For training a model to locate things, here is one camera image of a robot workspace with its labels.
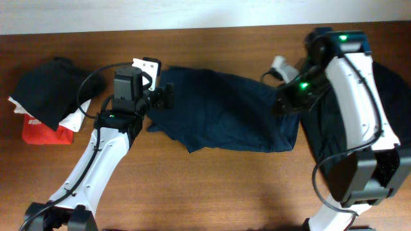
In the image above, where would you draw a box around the navy blue shirt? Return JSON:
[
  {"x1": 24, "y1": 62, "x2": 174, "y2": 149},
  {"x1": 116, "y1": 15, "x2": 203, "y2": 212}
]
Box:
[{"x1": 147, "y1": 67, "x2": 300, "y2": 153}]

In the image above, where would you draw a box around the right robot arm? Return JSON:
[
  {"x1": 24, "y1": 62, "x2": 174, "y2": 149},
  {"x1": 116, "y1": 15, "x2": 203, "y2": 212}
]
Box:
[{"x1": 270, "y1": 28, "x2": 410, "y2": 230}]

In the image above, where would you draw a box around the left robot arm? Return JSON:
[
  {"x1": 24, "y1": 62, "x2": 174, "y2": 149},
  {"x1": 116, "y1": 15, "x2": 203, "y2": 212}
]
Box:
[{"x1": 20, "y1": 59, "x2": 174, "y2": 230}]

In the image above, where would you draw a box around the black unfolded shirt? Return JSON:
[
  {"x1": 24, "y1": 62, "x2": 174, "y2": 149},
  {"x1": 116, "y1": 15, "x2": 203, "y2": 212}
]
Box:
[{"x1": 301, "y1": 62, "x2": 410, "y2": 162}]

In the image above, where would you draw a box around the white folded shirt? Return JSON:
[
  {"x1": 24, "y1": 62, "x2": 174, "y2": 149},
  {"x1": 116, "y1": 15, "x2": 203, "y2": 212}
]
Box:
[{"x1": 8, "y1": 96, "x2": 85, "y2": 132}]

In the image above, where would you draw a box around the black folded shirt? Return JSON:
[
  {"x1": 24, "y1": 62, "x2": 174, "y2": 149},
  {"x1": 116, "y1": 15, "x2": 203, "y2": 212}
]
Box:
[{"x1": 11, "y1": 57, "x2": 106, "y2": 131}]

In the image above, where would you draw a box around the red folded shirt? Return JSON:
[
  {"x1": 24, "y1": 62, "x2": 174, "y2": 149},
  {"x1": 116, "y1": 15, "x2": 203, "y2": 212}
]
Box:
[{"x1": 22, "y1": 114, "x2": 74, "y2": 145}]

